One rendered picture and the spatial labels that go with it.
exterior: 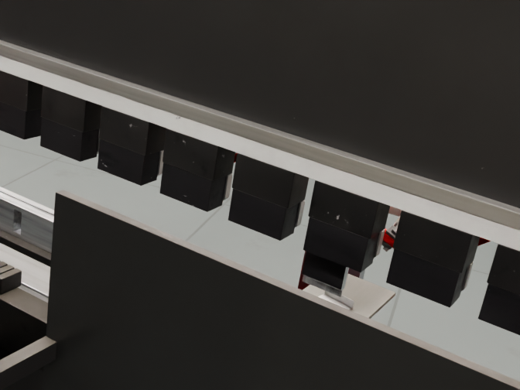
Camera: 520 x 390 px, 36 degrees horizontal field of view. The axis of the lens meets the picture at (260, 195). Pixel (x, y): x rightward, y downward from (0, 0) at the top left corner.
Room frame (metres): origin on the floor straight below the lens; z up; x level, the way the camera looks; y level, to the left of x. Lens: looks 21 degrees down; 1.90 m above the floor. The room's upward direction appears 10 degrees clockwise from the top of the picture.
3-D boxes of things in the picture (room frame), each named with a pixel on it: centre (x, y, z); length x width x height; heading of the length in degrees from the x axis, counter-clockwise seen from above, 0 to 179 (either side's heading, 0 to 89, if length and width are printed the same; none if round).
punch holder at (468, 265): (1.50, -0.37, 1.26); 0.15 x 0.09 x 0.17; 62
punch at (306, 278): (1.61, -0.17, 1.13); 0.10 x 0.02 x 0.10; 62
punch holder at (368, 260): (1.60, -0.20, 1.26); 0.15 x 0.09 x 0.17; 62
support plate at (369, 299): (1.74, -0.24, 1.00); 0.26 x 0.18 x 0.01; 152
